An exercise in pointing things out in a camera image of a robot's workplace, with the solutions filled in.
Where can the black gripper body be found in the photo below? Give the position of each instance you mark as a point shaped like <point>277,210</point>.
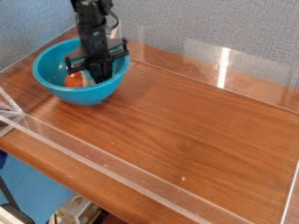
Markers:
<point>79,59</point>

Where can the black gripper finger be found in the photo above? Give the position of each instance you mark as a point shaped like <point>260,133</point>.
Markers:
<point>94,69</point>
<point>106,69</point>

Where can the brown and white toy mushroom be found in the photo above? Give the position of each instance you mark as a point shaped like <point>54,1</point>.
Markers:
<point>79,80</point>

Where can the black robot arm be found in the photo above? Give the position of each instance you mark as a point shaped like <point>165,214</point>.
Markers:
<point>95,20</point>

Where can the blue plastic bowl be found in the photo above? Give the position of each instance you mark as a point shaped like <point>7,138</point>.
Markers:
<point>50,72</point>

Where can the clear acrylic back barrier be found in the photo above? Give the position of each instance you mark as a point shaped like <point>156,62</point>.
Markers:
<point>261,79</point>

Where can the clear acrylic barrier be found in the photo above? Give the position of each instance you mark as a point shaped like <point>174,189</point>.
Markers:
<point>261,79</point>
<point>98,174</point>

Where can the clear acrylic front barrier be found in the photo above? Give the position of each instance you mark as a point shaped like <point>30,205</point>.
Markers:
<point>98,174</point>

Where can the black and white object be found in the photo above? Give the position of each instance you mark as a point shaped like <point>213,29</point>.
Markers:
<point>13,216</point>

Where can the grey metal bracket under table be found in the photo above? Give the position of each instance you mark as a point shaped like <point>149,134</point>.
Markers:
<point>77,211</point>

